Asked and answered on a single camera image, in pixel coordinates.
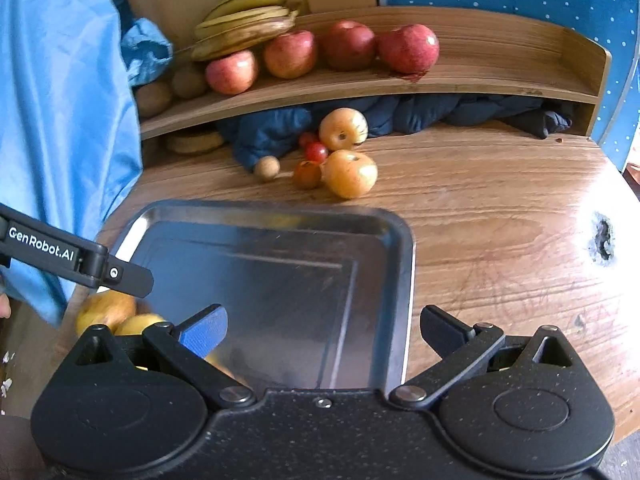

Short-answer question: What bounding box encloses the yellow lemon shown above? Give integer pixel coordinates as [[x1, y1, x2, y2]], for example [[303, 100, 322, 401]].
[[115, 313, 164, 336]]

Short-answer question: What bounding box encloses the yellow pear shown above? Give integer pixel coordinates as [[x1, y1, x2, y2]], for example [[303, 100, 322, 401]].
[[76, 289, 137, 336]]

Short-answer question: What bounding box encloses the small brown round fruit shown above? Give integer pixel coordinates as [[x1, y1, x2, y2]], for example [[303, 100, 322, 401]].
[[253, 156, 281, 182]]

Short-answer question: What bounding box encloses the yellow apple front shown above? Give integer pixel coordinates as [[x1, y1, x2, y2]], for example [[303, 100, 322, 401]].
[[322, 150, 378, 200]]

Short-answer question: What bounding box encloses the yellow apple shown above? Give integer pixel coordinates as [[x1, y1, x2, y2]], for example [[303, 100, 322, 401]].
[[322, 150, 378, 200], [319, 107, 369, 151]]

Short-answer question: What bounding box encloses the orange cherry tomato front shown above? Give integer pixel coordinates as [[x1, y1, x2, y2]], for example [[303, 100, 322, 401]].
[[292, 160, 322, 190]]

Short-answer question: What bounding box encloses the red cherry tomato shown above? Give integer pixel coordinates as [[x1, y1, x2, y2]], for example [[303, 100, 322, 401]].
[[298, 132, 319, 150], [304, 141, 330, 164]]

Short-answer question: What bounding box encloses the red cherry tomato back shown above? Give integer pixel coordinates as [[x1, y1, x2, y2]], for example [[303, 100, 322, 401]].
[[298, 132, 319, 150]]

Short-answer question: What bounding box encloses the steel tray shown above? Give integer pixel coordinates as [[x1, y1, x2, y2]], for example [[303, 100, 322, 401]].
[[114, 200, 416, 391]]

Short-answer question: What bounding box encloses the light blue cloth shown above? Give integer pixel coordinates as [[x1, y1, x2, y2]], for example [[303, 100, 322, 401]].
[[0, 0, 175, 328]]

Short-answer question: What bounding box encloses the brown kiwi front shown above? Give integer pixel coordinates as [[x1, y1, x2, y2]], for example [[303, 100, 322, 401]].
[[134, 80, 174, 119]]

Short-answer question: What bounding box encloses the brown kiwi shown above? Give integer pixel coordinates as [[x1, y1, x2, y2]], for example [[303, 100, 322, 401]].
[[134, 80, 174, 119], [171, 64, 208, 100]]

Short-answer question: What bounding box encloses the dark blue cloth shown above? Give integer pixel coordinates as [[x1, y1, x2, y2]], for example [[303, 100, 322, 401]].
[[217, 93, 576, 171]]

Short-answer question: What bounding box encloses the brown kiwi back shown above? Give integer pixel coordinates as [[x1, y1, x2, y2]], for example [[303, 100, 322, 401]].
[[171, 64, 208, 100]]

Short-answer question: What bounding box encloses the yellow apple back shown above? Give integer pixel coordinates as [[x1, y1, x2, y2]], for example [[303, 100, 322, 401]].
[[319, 107, 369, 151]]

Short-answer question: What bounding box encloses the red apple left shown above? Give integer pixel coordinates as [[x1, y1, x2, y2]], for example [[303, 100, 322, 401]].
[[205, 50, 259, 96]]

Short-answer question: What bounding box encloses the wooden curved shelf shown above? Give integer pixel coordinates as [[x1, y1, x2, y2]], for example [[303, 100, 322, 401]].
[[140, 6, 612, 139]]

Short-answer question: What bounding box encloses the red apple right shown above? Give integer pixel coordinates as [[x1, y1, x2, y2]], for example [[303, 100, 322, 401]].
[[376, 24, 439, 75]]

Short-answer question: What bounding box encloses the banana bunch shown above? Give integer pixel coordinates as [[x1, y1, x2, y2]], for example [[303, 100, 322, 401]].
[[189, 0, 298, 62]]

